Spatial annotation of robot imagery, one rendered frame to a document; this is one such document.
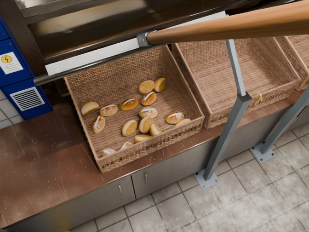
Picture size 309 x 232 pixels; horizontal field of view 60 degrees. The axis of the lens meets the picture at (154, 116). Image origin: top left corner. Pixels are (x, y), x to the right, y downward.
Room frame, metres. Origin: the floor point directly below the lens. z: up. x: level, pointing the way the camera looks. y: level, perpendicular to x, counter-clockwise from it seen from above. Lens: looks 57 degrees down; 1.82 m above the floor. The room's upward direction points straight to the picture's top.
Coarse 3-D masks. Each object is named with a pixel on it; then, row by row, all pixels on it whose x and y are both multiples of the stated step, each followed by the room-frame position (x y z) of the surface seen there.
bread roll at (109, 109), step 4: (108, 104) 0.82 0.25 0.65; (112, 104) 0.83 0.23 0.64; (104, 108) 0.80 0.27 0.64; (108, 108) 0.80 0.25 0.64; (112, 108) 0.80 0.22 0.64; (116, 108) 0.81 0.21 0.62; (100, 112) 0.79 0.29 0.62; (104, 112) 0.78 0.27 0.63; (108, 112) 0.78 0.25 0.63; (112, 112) 0.79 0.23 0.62
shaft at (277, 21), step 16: (304, 0) 0.21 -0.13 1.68; (240, 16) 0.27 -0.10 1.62; (256, 16) 0.24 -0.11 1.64; (272, 16) 0.22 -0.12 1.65; (288, 16) 0.21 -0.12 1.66; (304, 16) 0.19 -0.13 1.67; (160, 32) 0.46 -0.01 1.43; (176, 32) 0.39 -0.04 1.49; (192, 32) 0.34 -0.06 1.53; (208, 32) 0.31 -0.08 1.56; (224, 32) 0.28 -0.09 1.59; (240, 32) 0.25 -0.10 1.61; (256, 32) 0.23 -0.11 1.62; (272, 32) 0.22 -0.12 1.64; (288, 32) 0.20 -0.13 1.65; (304, 32) 0.19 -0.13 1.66
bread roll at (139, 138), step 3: (138, 135) 0.64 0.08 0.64; (141, 135) 0.64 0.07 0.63; (144, 135) 0.65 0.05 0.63; (147, 135) 0.65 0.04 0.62; (135, 138) 0.62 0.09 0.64; (138, 138) 0.62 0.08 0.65; (141, 138) 0.62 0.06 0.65; (144, 138) 0.61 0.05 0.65; (147, 138) 0.62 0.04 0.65; (135, 141) 0.61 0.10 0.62; (138, 141) 0.60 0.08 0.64
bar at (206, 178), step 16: (288, 0) 0.95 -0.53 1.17; (144, 48) 0.69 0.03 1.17; (96, 64) 0.62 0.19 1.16; (48, 80) 0.55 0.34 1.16; (240, 80) 0.69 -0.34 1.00; (240, 96) 0.65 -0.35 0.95; (304, 96) 0.84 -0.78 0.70; (240, 112) 0.63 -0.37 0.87; (288, 112) 0.85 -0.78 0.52; (224, 128) 0.65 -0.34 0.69; (224, 144) 0.62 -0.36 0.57; (272, 144) 0.83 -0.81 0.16; (208, 176) 0.62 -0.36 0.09
